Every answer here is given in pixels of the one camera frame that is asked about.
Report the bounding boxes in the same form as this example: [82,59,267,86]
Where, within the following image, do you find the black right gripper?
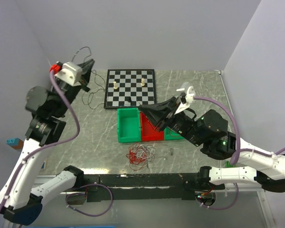
[139,95,205,146]

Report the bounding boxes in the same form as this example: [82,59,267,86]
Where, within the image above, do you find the black wire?
[71,46,107,110]

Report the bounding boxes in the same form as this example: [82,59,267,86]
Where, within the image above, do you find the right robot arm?
[138,95,285,193]

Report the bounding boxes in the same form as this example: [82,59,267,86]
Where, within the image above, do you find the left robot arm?
[0,59,95,226]

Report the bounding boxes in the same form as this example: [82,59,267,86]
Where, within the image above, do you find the green bin right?
[164,127,183,141]

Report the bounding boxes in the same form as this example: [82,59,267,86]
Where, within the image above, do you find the green bin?
[117,108,141,143]
[164,127,183,141]

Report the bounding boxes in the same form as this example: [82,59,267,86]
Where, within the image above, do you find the red plastic bin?
[140,112,164,142]

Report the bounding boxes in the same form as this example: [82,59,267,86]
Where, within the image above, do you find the cream chess piece left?
[113,81,118,90]

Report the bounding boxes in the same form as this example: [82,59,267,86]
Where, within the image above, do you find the green bin left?
[117,108,141,143]

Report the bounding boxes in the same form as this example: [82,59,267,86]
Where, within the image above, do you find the black and silver chessboard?
[104,69,157,109]

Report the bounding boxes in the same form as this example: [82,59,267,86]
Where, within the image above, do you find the small green clip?
[225,161,234,168]

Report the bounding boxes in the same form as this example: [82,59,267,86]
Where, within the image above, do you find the blue orange block tool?
[6,138,24,152]

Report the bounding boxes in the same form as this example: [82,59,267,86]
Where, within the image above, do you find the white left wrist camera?
[50,62,83,86]

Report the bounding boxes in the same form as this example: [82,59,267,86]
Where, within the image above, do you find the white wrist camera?
[174,82,196,114]
[50,62,83,86]

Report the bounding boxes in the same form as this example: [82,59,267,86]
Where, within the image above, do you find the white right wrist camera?
[174,82,196,114]

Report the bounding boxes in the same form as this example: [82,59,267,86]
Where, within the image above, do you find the tangled wire bundle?
[125,142,156,171]

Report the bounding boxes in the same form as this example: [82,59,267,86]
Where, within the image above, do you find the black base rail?
[61,172,226,202]

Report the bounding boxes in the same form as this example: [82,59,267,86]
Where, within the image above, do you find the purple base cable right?
[196,182,240,211]

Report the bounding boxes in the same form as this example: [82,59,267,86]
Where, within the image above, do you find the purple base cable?
[196,182,240,211]
[66,183,113,217]

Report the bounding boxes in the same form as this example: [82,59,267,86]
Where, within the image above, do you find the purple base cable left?
[66,183,113,217]

